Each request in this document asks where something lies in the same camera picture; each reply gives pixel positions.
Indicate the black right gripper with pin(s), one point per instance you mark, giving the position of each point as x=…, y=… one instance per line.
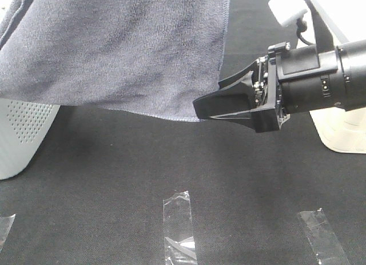
x=299, y=80

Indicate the grey-purple towel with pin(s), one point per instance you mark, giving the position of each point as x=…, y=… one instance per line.
x=149, y=57

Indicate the white basket with grey rim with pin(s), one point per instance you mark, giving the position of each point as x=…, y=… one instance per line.
x=339, y=130

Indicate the middle clear tape strip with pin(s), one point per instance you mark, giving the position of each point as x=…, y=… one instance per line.
x=178, y=235

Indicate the clear tape strip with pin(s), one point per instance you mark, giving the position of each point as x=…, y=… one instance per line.
x=178, y=235
x=6, y=223
x=322, y=238

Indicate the black felt table mat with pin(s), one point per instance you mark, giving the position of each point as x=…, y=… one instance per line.
x=94, y=190

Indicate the right clear tape strip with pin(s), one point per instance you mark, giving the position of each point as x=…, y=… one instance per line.
x=322, y=238

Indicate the grey perforated laundry basket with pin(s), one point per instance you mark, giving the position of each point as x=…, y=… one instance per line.
x=24, y=126

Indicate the left clear tape strip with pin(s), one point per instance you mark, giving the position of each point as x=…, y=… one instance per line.
x=6, y=223

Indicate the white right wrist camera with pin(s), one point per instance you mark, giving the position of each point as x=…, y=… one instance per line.
x=287, y=11

